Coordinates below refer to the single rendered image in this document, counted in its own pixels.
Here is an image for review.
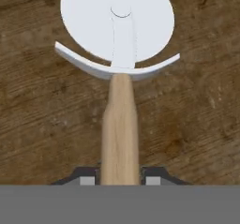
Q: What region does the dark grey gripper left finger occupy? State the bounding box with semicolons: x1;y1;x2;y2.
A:
52;166;101;187

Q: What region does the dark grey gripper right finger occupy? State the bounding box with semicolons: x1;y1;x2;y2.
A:
140;166;190;187

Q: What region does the wooden-handled white pizza cutter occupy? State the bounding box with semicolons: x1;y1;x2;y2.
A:
54;0;181;187

